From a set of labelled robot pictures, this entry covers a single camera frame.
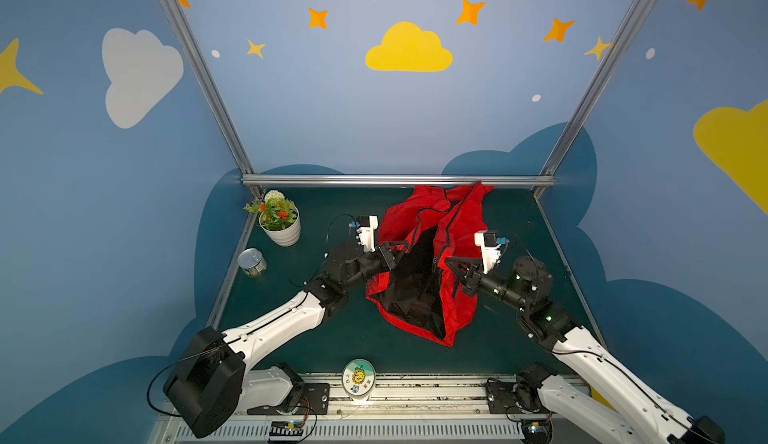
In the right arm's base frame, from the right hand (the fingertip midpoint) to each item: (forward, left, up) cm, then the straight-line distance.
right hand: (450, 257), depth 71 cm
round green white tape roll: (-24, +21, -18) cm, 37 cm away
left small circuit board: (-35, +39, -29) cm, 60 cm away
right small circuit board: (-31, -24, -30) cm, 49 cm away
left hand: (+4, +10, 0) cm, 11 cm away
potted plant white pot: (+17, +50, -16) cm, 55 cm away
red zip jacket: (+3, +7, -22) cm, 24 cm away
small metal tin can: (+8, +59, -20) cm, 63 cm away
